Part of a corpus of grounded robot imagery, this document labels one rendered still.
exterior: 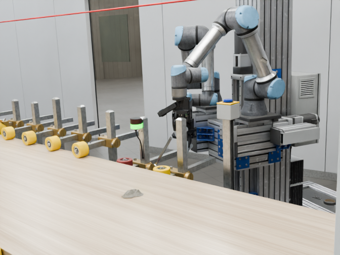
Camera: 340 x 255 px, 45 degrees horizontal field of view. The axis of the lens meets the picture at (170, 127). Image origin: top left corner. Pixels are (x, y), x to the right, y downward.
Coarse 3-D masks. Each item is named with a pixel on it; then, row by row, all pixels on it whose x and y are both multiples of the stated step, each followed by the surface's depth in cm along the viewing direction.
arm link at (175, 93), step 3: (174, 90) 199; (177, 90) 198; (180, 90) 198; (183, 90) 199; (186, 90) 201; (174, 93) 199; (177, 93) 199; (180, 93) 199; (183, 93) 199; (186, 93) 201; (174, 96) 200; (177, 96) 199; (180, 96) 199; (183, 96) 199
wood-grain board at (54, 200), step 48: (0, 144) 254; (0, 192) 171; (48, 192) 169; (96, 192) 166; (144, 192) 164; (192, 192) 162; (240, 192) 160; (0, 240) 129; (48, 240) 127; (96, 240) 126; (144, 240) 125; (192, 240) 124; (240, 240) 122; (288, 240) 121
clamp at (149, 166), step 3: (138, 159) 220; (135, 162) 216; (138, 162) 215; (150, 162) 214; (141, 165) 213; (144, 165) 212; (147, 165) 211; (150, 165) 211; (153, 165) 213; (144, 168) 212; (147, 168) 211; (150, 168) 211
